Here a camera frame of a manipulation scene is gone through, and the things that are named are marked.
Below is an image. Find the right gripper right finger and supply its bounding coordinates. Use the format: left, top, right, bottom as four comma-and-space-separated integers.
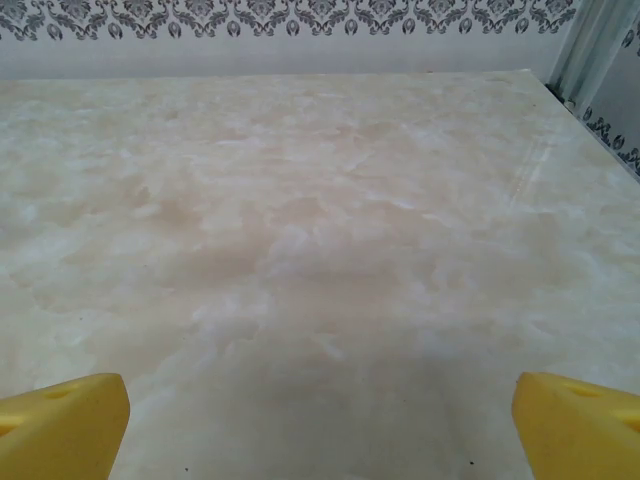
514, 370, 640, 480

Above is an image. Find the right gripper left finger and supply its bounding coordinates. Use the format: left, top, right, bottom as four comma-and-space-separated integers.
0, 372, 133, 480

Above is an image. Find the aluminum frame post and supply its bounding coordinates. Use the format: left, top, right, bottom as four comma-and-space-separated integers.
544, 0, 632, 109

